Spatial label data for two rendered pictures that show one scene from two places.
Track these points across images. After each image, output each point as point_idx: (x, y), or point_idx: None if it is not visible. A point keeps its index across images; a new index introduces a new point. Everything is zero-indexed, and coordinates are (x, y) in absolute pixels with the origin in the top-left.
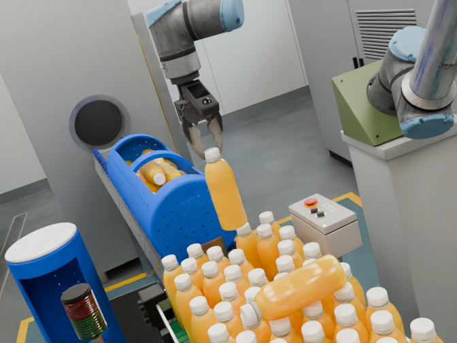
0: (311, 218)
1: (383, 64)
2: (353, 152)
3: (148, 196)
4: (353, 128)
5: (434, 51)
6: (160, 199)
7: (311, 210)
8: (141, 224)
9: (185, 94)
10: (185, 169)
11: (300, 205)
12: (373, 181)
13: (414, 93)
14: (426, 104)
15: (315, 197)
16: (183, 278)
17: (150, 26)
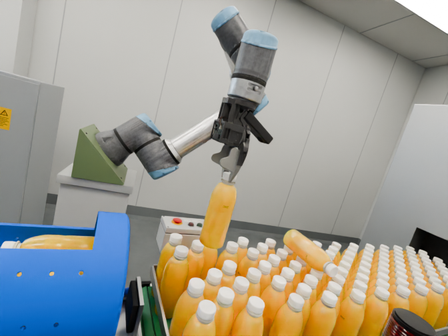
0: (198, 229)
1: (131, 131)
2: (67, 193)
3: (64, 258)
4: (97, 171)
5: (210, 135)
6: (127, 247)
7: (192, 224)
8: (9, 333)
9: (251, 120)
10: None
11: (173, 224)
12: (92, 213)
13: (177, 153)
14: (180, 159)
15: (169, 218)
16: (259, 301)
17: (271, 49)
